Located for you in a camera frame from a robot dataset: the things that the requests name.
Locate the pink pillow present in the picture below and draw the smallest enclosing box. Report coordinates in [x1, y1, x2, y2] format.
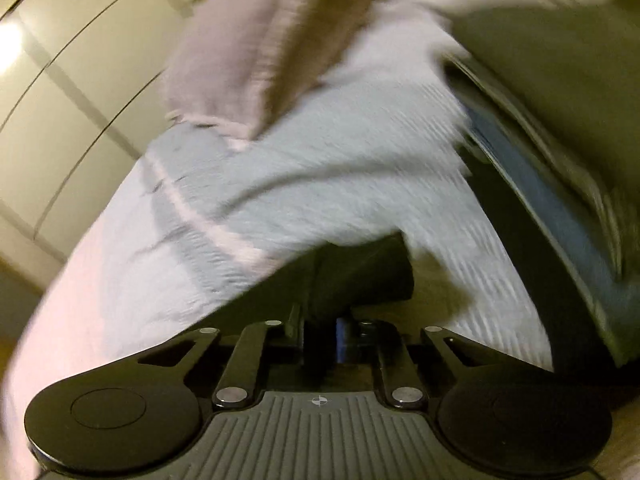
[163, 0, 375, 141]

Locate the cream wardrobe with panel doors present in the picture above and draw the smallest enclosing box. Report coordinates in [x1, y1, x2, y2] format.
[1, 0, 188, 262]

